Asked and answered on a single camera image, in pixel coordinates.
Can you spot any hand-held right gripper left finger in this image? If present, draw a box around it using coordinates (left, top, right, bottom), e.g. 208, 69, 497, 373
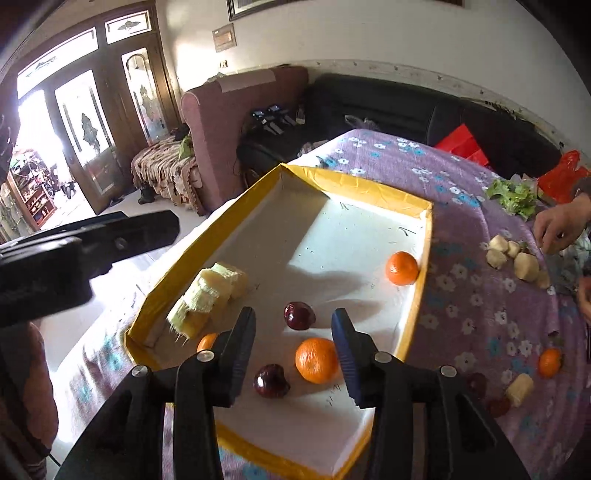
55, 306, 257, 480

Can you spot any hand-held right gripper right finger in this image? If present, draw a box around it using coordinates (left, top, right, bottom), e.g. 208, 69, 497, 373
331, 308, 532, 480

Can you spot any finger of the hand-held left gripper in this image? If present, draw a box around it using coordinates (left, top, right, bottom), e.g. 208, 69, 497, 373
78, 210, 181, 280
0, 211, 130, 254

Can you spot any yellow taped shallow tray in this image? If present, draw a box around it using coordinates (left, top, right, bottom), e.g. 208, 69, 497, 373
124, 162, 434, 480

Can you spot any person's left forearm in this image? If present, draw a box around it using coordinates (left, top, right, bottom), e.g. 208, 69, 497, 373
0, 320, 60, 480

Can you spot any wooden shelf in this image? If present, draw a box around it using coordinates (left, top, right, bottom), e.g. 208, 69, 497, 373
7, 150, 58, 229

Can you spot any patterned throw blanket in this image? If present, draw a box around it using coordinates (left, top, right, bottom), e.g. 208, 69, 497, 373
130, 134, 206, 217

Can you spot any wooden glass door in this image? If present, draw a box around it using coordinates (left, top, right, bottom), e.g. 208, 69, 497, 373
14, 9, 181, 215

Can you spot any pink armchair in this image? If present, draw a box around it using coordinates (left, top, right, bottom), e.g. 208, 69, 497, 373
179, 66, 309, 215

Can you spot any purple floral tablecloth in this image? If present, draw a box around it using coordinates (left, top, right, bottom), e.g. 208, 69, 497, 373
46, 128, 591, 480

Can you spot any black device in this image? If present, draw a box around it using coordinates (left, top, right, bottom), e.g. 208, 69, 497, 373
252, 105, 296, 137

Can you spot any green lettuce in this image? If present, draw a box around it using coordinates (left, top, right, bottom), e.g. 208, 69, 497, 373
485, 178, 539, 222

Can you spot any grey cloth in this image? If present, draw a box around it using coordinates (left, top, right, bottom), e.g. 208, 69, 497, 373
344, 114, 382, 130

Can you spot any black leather sofa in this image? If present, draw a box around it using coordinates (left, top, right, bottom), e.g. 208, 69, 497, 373
238, 73, 561, 185

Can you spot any red plastic bag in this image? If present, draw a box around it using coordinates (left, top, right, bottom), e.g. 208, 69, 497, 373
538, 150, 591, 204

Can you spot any wall plaque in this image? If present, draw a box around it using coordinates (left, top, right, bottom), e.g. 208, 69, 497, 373
212, 23, 237, 54

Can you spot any framed wall picture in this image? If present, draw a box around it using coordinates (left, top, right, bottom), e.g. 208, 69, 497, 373
226, 0, 465, 21

